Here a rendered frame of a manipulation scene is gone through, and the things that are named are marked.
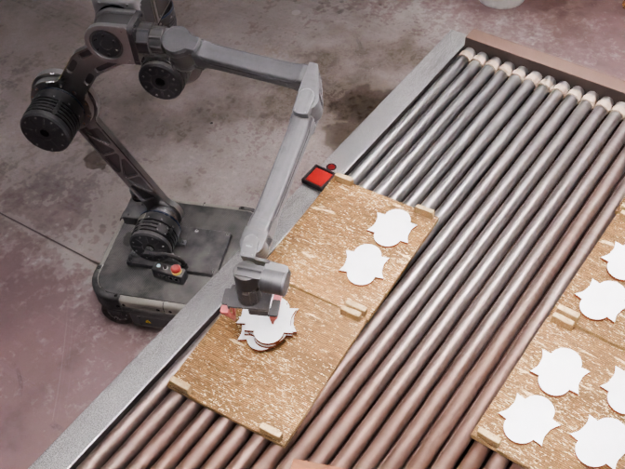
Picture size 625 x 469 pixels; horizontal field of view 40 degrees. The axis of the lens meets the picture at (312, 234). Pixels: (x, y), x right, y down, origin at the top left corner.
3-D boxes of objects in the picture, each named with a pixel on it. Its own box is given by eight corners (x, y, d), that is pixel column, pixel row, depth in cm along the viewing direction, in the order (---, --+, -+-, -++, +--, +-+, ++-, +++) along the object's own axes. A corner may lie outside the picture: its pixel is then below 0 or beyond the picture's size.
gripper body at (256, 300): (269, 314, 206) (266, 296, 200) (227, 310, 207) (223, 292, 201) (273, 292, 210) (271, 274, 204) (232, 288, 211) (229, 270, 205)
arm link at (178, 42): (337, 81, 220) (331, 60, 211) (319, 127, 216) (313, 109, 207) (179, 43, 231) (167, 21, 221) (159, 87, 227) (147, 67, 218)
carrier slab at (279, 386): (167, 387, 218) (166, 384, 217) (255, 274, 240) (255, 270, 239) (285, 448, 205) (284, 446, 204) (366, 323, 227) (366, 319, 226)
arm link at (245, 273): (236, 256, 201) (229, 274, 197) (265, 261, 199) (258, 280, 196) (240, 274, 206) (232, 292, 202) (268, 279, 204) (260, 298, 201)
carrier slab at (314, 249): (259, 273, 241) (258, 269, 240) (334, 179, 262) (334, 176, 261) (368, 323, 227) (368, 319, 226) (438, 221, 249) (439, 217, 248)
